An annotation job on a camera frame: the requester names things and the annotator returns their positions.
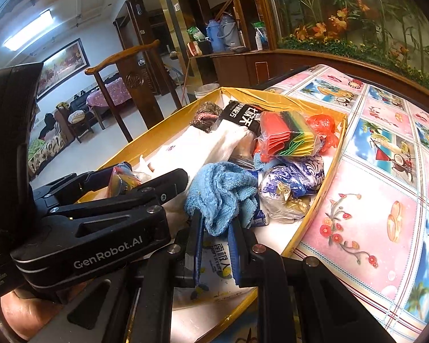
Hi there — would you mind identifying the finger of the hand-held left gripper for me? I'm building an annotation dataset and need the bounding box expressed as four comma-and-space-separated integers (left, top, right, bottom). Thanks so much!
32, 162, 133, 204
50, 169, 189, 218

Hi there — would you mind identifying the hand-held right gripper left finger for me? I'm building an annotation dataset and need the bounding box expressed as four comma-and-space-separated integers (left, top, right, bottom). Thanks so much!
30, 209, 205, 343

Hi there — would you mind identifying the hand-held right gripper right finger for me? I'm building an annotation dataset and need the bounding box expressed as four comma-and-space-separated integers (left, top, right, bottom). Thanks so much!
226, 218, 397, 343

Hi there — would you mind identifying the colourful small packet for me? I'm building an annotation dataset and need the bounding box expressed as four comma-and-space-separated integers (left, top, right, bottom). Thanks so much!
106, 162, 144, 198

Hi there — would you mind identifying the light blue towel cloth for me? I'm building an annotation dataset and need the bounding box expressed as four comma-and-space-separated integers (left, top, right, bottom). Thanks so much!
185, 162, 260, 237

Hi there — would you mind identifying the clear bag of gold wrappers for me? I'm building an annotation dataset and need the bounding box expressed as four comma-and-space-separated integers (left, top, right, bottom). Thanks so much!
258, 177, 311, 224

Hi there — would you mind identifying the white pack with black label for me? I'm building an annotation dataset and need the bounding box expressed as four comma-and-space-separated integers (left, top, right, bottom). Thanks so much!
143, 100, 261, 176

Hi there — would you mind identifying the blue white patterned bag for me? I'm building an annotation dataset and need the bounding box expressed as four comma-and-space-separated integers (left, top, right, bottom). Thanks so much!
259, 155, 325, 201

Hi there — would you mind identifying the brown knitted cloth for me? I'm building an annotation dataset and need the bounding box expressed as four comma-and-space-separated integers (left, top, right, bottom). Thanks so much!
190, 102, 224, 133

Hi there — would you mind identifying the rainbow striped cloth pack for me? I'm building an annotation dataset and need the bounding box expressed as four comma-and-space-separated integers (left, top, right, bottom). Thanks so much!
259, 111, 320, 157

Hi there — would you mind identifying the yellow cardboard box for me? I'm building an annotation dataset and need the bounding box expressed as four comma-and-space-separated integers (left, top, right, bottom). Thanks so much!
77, 86, 348, 333

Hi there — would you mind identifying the person's left hand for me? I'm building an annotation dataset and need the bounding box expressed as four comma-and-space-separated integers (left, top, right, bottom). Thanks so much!
0, 288, 76, 340

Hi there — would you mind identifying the dark wooden sofa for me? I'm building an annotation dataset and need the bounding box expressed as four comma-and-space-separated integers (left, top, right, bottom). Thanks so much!
28, 102, 95, 181

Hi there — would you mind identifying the side table with pink cloth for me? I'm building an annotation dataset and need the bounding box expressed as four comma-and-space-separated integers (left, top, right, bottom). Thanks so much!
86, 78, 131, 129

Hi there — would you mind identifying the wooden chair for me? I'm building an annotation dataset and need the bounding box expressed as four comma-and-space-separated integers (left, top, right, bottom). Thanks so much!
85, 39, 183, 143

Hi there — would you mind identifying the white bucket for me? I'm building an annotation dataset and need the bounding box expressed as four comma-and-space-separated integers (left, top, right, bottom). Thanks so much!
194, 83, 220, 100

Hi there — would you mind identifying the wooden display cabinet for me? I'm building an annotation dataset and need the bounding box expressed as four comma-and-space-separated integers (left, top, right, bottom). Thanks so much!
150, 0, 283, 90

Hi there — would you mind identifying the ceiling light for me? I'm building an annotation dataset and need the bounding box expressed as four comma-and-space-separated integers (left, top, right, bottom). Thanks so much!
3, 10, 53, 51

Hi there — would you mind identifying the green bag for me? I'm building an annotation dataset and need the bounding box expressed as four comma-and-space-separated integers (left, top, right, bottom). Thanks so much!
186, 27, 207, 42

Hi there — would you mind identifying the blue thermos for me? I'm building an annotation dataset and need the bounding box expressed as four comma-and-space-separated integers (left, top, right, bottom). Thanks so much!
205, 19, 222, 53

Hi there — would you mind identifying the white bottle with green top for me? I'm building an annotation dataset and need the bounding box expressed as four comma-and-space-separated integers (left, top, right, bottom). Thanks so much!
252, 21, 267, 51

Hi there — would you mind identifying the framed wall painting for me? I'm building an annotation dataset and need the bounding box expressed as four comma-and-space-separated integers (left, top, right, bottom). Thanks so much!
36, 39, 90, 101

